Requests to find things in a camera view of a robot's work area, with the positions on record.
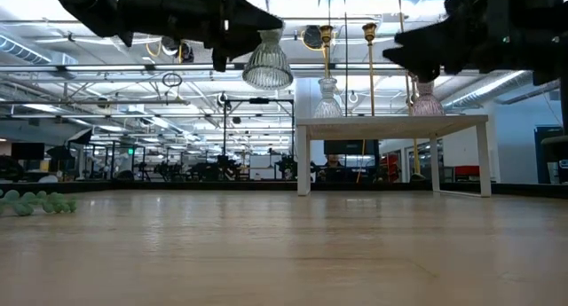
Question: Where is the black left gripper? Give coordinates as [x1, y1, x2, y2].
[170, 0, 284, 72]

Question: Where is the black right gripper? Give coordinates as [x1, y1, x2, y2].
[382, 0, 538, 83]

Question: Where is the green ribbed glass candle holder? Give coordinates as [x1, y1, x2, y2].
[241, 27, 295, 92]

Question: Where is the pink ribbed glass candle holder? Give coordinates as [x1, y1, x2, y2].
[411, 79, 446, 117]

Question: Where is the clear ribbed glass candle holder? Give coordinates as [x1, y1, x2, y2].
[312, 77, 344, 119]

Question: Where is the white perforated metal shelf riser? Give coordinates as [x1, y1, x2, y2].
[296, 114, 493, 199]

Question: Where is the black desk screen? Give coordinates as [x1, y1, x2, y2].
[11, 142, 45, 161]

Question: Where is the potted green succulent plant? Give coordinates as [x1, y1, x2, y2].
[0, 189, 77, 217]

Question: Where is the black ceiling cable reel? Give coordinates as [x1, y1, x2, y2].
[160, 35, 195, 64]
[303, 25, 324, 51]

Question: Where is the black background rig frame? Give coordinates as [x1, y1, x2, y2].
[221, 97, 296, 183]

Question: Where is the black wall monitor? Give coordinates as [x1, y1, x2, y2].
[322, 139, 381, 156]

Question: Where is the black aluminium table frame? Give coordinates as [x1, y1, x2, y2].
[0, 180, 568, 200]

